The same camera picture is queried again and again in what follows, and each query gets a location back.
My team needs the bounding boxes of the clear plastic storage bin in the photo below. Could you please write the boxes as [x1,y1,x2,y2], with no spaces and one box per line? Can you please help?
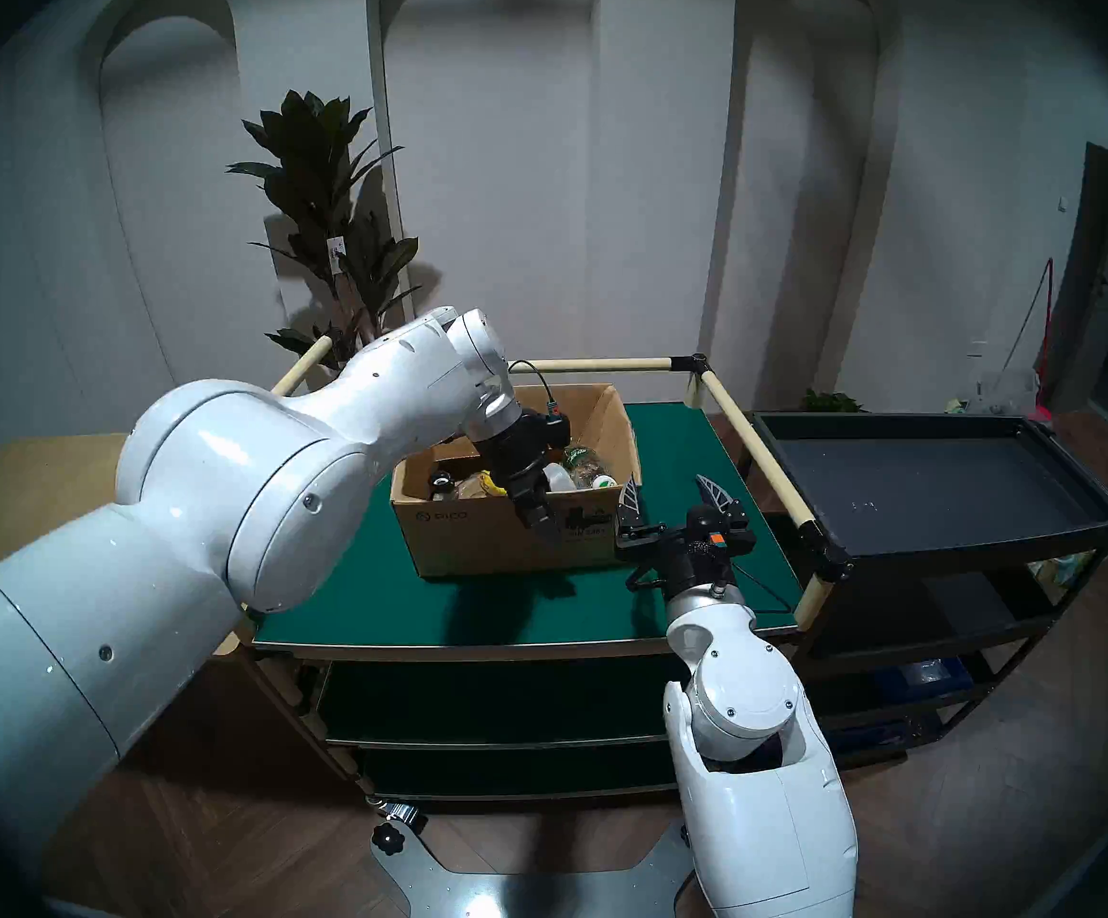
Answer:
[970,368,1041,417]

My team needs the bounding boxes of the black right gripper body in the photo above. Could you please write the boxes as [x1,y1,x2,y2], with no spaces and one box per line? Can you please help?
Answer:
[613,505,759,597]

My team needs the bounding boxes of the light wooden side table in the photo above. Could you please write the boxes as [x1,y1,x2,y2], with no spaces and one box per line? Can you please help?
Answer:
[0,433,241,659]

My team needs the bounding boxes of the red handled broom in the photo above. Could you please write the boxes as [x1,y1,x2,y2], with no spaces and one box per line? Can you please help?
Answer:
[1001,258,1066,422]

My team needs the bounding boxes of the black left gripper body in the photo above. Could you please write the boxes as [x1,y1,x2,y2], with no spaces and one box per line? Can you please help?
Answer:
[473,411,572,515]

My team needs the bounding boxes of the blue storage box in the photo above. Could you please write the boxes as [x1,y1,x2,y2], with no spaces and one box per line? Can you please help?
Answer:
[874,658,976,697]

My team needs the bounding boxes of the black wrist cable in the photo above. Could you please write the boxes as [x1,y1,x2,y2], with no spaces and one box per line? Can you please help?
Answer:
[627,562,801,616]
[508,360,565,420]

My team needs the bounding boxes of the tall dark leafy plant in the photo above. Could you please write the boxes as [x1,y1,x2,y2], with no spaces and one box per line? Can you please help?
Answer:
[226,89,421,391]

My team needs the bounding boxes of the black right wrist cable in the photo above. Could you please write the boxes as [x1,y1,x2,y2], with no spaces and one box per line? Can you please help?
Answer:
[627,562,801,616]

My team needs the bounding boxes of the pale green packets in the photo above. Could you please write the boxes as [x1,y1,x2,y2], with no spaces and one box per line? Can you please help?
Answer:
[1032,553,1095,587]

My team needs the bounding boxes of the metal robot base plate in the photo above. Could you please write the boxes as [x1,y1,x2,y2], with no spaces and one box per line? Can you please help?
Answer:
[369,811,698,918]

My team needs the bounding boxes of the green shelf cart cream rails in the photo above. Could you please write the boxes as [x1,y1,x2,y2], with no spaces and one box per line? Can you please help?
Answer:
[243,336,851,802]

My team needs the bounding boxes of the brown cardboard box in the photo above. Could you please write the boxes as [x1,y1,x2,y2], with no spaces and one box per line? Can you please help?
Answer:
[390,382,644,579]

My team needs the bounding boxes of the black utility cart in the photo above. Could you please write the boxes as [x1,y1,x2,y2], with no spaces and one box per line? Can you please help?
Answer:
[740,411,1108,769]

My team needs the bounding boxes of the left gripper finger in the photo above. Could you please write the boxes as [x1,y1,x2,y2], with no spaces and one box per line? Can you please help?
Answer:
[513,495,565,548]

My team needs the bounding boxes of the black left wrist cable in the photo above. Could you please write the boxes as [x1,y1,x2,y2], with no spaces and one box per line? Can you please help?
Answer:
[508,360,565,420]

